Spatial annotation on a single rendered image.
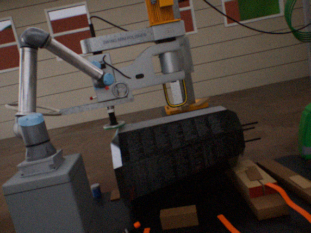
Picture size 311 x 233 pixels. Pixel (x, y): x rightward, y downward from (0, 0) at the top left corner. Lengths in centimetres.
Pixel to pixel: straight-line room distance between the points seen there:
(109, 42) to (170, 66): 60
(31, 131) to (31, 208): 45
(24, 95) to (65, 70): 701
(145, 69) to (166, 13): 55
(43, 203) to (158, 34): 174
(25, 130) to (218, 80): 765
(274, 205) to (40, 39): 207
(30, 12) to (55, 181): 791
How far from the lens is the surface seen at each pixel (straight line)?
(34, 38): 213
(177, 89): 358
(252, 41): 946
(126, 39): 280
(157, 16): 291
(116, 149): 270
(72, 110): 284
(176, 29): 290
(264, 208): 257
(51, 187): 190
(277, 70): 974
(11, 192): 199
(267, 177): 281
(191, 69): 358
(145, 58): 283
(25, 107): 217
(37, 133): 198
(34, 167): 198
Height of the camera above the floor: 138
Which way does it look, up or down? 11 degrees down
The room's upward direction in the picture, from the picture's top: 12 degrees counter-clockwise
